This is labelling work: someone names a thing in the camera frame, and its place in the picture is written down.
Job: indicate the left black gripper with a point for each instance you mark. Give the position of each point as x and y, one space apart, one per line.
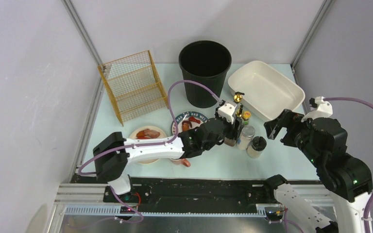
234 127

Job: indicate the brown meat piece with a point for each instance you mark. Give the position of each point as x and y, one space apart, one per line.
148 132

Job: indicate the white rectangular basin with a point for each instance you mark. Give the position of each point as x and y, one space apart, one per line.
268 89

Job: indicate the red sausage piece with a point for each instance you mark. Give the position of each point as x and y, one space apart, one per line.
193 119

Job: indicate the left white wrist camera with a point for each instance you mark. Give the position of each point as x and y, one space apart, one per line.
227 111

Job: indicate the silver lid spice jar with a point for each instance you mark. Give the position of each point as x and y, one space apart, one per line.
245 137

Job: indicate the patterned rim white plate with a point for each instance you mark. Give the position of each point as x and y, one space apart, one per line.
183 118

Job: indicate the yellow wire mesh rack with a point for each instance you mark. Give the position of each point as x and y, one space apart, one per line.
133 86

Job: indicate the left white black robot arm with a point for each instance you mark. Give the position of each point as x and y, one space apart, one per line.
114 153

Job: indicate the pink ceramic mug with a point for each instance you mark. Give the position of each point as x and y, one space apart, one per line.
183 162

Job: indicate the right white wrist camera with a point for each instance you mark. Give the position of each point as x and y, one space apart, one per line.
321 108

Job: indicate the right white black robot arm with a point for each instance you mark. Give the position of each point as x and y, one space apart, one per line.
348 179

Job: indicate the orange sausage on patterned plate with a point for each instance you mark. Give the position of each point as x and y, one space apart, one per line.
186 127

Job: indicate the black lid spice jar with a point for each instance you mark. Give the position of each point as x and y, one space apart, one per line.
256 147

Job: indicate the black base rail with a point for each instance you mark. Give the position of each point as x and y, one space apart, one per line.
194 196

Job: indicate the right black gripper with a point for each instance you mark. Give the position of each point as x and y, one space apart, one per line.
284 127

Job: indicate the yellow cap sauce bottle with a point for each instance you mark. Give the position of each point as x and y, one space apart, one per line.
246 115

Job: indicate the glass oil bottle gold spout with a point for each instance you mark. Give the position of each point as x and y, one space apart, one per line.
238 96

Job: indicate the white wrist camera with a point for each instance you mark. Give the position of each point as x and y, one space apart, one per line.
227 111
321 108

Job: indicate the black plastic trash bin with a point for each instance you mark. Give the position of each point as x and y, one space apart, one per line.
205 62

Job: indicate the cream round plate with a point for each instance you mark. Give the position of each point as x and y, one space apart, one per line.
133 134

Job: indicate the red sausage on cream plate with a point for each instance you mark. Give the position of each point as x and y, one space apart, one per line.
143 137

